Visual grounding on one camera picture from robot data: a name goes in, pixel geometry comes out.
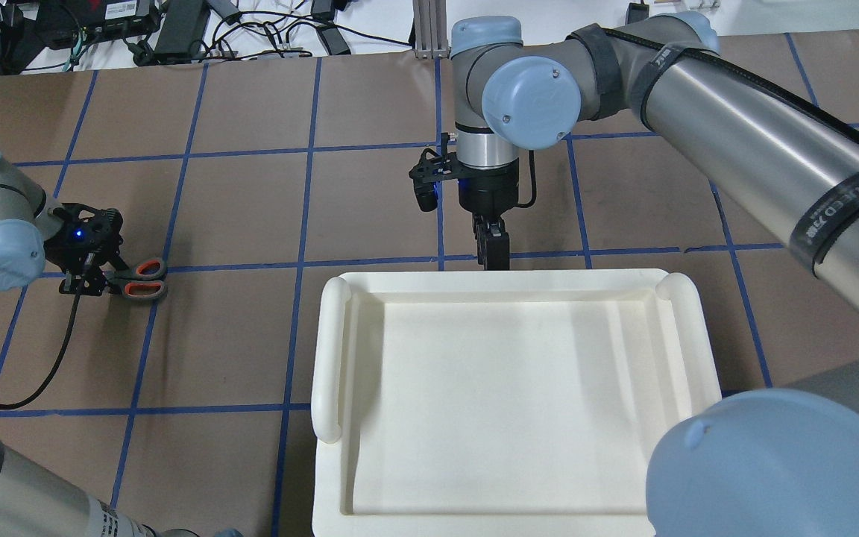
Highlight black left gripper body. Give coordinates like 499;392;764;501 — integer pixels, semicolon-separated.
45;207;124;275

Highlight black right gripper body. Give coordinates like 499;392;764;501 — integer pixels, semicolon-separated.
458;166;519;219

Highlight grey orange scissors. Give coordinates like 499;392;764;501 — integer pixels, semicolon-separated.
104;257;168;302

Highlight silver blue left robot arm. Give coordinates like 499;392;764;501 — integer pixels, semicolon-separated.
0;152;193;536

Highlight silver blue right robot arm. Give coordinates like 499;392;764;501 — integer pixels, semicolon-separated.
451;13;859;536

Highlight white plastic storage box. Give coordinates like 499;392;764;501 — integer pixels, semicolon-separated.
310;268;720;536

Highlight black power adapter brick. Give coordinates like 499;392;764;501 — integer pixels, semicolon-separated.
152;1;210;65

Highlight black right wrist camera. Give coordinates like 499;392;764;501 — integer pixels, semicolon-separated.
409;132;457;212

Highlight aluminium frame post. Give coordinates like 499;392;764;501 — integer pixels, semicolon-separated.
412;1;450;59

